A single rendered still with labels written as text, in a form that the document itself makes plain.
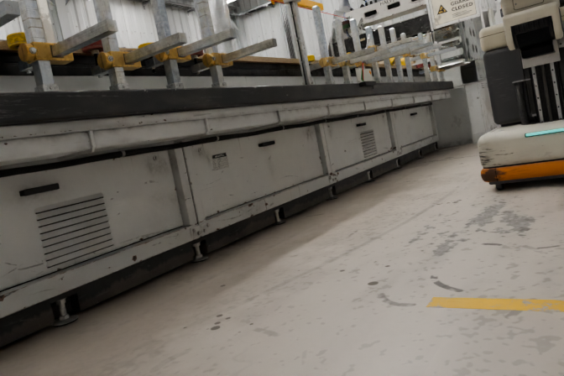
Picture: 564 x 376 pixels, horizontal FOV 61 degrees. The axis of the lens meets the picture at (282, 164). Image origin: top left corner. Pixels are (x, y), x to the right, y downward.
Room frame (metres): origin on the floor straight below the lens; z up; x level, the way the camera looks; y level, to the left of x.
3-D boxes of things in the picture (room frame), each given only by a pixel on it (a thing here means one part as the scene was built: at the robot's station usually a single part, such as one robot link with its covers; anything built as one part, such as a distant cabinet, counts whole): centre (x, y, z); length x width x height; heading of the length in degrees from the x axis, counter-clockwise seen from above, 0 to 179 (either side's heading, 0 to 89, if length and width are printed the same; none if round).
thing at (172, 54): (1.80, 0.32, 0.83); 0.14 x 0.06 x 0.05; 146
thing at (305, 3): (8.09, -0.77, 2.65); 1.71 x 0.09 x 0.32; 146
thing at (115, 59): (1.59, 0.46, 0.80); 0.14 x 0.06 x 0.05; 146
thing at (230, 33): (1.78, 0.26, 0.83); 0.43 x 0.03 x 0.04; 56
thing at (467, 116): (5.72, -1.67, 0.95); 1.65 x 0.70 x 1.90; 56
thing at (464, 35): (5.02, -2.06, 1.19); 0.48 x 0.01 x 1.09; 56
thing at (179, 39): (1.57, 0.40, 0.80); 0.43 x 0.03 x 0.04; 56
